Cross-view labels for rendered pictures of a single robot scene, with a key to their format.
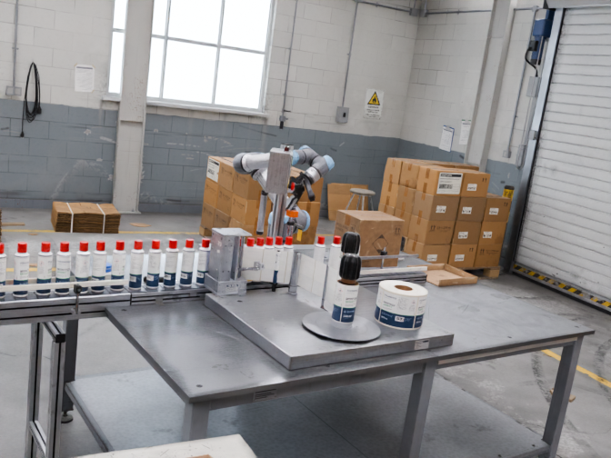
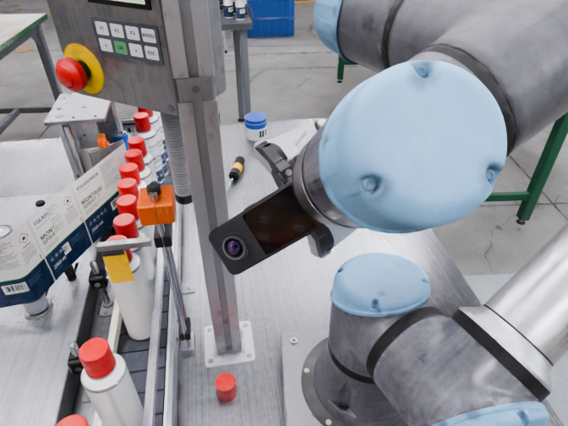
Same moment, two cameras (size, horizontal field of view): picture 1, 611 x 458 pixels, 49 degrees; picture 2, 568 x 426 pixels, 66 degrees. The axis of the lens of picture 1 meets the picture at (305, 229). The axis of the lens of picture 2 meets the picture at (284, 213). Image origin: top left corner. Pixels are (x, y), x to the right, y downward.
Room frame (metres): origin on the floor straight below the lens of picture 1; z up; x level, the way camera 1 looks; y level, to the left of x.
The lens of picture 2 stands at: (3.48, -0.25, 1.51)
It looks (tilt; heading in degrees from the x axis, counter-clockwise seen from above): 38 degrees down; 116
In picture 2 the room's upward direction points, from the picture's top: straight up
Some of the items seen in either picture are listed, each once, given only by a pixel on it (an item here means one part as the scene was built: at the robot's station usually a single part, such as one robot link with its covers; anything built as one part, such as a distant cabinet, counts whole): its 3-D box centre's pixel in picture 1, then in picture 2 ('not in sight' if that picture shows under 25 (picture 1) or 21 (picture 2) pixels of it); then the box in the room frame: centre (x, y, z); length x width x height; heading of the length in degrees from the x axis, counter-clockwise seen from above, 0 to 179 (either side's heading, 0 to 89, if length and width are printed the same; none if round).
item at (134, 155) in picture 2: not in sight; (143, 195); (2.90, 0.28, 0.98); 0.05 x 0.05 x 0.20
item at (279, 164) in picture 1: (279, 171); (135, 14); (3.09, 0.16, 1.38); 0.17 x 0.10 x 0.19; 1
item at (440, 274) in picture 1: (441, 274); not in sight; (3.66, -0.79, 0.85); 0.30 x 0.26 x 0.04; 126
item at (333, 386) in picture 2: not in sight; (366, 362); (3.42, 0.13, 0.94); 0.15 x 0.15 x 0.10
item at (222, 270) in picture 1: (227, 261); (101, 161); (2.76, 0.31, 1.01); 0.14 x 0.13 x 0.26; 126
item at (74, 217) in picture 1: (85, 216); not in sight; (6.95, 2.33, 0.11); 0.65 x 0.54 x 0.22; 116
